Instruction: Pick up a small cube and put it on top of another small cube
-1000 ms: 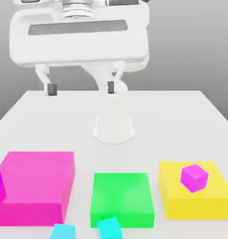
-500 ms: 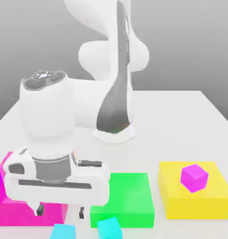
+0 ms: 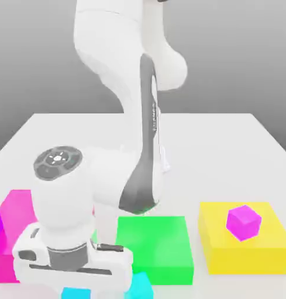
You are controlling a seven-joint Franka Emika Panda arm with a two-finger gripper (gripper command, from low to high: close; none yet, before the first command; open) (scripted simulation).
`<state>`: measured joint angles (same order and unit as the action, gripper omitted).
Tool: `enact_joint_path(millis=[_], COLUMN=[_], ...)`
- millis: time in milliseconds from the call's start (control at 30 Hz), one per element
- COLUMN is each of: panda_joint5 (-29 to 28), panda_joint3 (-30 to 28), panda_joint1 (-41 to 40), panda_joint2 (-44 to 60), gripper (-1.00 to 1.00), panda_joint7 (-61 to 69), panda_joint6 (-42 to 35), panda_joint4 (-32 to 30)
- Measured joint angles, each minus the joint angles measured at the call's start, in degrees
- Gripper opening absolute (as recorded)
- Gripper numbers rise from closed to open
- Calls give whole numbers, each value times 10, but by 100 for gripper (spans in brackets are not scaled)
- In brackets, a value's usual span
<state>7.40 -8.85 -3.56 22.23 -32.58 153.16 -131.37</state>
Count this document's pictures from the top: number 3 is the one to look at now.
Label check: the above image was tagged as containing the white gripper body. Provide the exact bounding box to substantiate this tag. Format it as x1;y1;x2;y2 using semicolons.
13;249;135;294

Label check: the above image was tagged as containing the small cyan cube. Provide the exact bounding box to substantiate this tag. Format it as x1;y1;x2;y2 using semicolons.
123;272;154;299
61;287;91;299

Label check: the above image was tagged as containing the small magenta cube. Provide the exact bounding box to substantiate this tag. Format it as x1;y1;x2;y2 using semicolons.
226;204;263;242

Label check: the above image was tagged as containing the large green box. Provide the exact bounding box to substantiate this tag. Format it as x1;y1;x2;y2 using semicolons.
115;215;195;286

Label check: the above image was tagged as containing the large pink box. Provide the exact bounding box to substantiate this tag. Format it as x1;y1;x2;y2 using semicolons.
0;189;96;284

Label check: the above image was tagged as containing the large yellow box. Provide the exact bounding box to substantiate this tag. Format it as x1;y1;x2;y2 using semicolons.
198;201;286;276

